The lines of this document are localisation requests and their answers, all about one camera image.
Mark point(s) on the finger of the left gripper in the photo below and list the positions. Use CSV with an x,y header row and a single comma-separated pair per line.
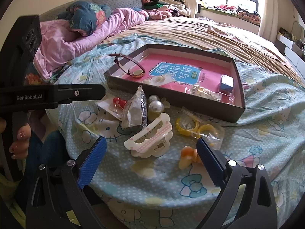
x,y
67,93

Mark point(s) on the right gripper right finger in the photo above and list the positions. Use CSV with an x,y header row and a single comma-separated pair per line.
x,y
257,208

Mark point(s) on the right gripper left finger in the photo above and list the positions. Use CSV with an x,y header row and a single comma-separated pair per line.
x,y
58,200

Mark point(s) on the clear jewelry bag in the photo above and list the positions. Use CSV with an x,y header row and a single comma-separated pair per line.
x,y
135,112

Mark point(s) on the red strap wristwatch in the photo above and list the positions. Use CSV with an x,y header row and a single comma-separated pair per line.
x,y
128,65

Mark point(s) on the large pearl hair clip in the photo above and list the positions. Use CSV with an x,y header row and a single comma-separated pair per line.
x,y
156,106

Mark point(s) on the white pink hair claw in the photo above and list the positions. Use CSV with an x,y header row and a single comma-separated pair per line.
x,y
153,140

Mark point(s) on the small blue box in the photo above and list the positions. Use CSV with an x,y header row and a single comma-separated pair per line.
x,y
226,85

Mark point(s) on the white earring card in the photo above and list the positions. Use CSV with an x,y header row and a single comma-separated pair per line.
x,y
158,80

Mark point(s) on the clear bag with chain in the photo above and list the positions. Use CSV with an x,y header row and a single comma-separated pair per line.
x,y
200,91

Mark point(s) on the left hand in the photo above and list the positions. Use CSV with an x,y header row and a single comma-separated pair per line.
x,y
19,148

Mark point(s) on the yellow green garment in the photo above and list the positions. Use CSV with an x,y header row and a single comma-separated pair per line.
x,y
12,215

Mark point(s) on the red hair clip on card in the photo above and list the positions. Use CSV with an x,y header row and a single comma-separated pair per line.
x,y
113,105

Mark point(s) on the pink quilt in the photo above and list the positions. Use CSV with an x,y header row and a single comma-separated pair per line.
x,y
60,44

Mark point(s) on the dark teal floral pillow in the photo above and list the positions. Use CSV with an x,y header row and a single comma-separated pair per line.
x,y
84,17

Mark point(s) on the dark shallow cardboard box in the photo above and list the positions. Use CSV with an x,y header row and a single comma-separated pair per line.
x,y
230,112

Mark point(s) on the pink book in box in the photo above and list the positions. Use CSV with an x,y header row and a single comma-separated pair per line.
x,y
185,71

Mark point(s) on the clothes pile at bed head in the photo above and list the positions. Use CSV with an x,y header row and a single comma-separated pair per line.
x,y
160,10

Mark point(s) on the tan bed sheet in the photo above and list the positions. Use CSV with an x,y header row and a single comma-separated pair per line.
x,y
194,33

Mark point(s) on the white grey vanity desk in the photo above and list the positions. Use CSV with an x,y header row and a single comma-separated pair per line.
x,y
292,52

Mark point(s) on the floral pink cloth on bed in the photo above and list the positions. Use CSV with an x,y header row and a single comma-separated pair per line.
x,y
240,35

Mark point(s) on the heart shaped vanity mirror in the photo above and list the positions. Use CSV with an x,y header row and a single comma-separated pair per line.
x,y
297,31

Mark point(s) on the clothes pile on windowsill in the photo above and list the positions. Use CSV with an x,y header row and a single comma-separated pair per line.
x,y
250,16

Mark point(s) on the cream curtain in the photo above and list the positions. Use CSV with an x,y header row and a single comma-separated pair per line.
x,y
268,11

